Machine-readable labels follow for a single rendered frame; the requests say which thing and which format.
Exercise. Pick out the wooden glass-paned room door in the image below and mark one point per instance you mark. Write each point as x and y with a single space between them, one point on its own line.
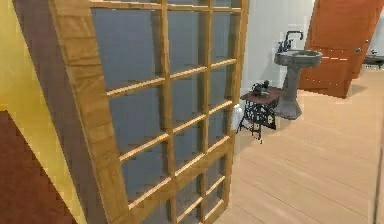
166 110

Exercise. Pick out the black sewing machine table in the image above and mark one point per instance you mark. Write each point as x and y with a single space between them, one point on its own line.
260 110

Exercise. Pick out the black sewing machine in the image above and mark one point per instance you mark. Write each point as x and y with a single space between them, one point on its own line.
260 89

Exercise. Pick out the black sink faucet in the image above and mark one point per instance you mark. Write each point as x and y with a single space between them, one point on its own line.
288 41

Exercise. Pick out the orange wooden room door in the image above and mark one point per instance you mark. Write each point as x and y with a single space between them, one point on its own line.
336 43

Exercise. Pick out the grey round door knob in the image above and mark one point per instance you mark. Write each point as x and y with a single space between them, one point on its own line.
358 49

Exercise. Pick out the grey pedestal sink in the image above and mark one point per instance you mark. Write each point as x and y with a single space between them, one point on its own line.
293 71

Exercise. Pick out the dark grey wall sink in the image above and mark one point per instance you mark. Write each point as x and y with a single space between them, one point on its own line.
374 59

